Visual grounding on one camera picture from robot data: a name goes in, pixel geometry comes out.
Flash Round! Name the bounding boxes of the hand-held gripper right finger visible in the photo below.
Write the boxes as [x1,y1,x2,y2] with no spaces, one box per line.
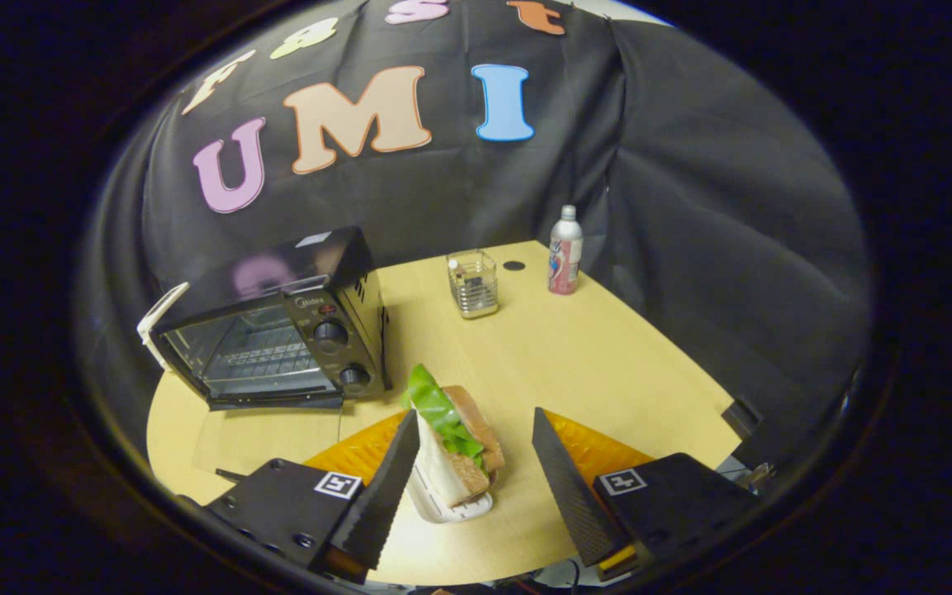
[532,407,762,579]

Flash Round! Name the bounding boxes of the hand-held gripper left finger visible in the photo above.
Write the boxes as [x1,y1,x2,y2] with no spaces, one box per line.
[207,409,421,583]

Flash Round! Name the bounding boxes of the lettuce sandwich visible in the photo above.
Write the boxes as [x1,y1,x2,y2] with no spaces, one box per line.
[402,364,506,507]

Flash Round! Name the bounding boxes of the black toaster oven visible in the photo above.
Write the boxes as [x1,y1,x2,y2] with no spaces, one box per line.
[150,226,393,484]

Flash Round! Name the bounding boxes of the white pop-up toaster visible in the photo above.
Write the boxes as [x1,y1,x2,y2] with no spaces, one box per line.
[136,282,191,373]

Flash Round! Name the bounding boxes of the white plastic tray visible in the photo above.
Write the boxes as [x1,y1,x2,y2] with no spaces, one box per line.
[407,463,495,524]

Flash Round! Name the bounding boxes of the black table edge fixture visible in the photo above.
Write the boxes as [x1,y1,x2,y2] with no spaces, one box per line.
[721,398,762,439]

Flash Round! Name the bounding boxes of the clear glass holder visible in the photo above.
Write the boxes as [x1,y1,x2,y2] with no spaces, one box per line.
[446,250,500,320]

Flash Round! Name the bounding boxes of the white pink drink bottle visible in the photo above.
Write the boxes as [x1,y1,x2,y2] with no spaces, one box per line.
[548,205,584,296]

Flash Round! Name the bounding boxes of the black backdrop cloth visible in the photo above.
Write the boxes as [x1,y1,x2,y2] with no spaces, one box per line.
[79,0,872,464]

